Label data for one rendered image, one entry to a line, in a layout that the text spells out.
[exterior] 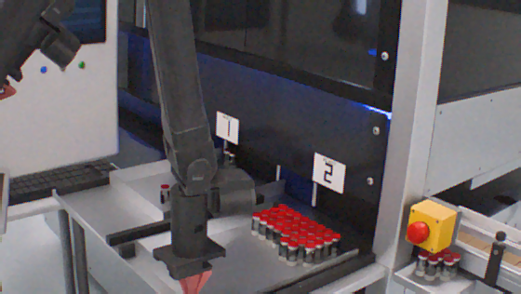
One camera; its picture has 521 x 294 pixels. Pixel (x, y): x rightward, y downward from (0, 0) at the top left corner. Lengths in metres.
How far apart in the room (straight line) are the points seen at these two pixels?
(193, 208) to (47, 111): 0.93
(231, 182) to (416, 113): 0.35
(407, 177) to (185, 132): 0.44
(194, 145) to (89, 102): 0.98
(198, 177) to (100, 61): 0.98
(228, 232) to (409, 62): 0.51
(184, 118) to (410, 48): 0.42
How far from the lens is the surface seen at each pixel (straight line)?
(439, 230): 1.05
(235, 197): 0.90
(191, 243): 0.90
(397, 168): 1.08
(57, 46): 1.19
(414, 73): 1.03
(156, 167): 1.51
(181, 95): 0.80
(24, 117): 1.71
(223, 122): 1.45
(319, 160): 1.21
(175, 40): 0.77
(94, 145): 1.82
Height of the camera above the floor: 1.46
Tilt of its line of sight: 19 degrees down
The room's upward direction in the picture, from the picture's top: 3 degrees clockwise
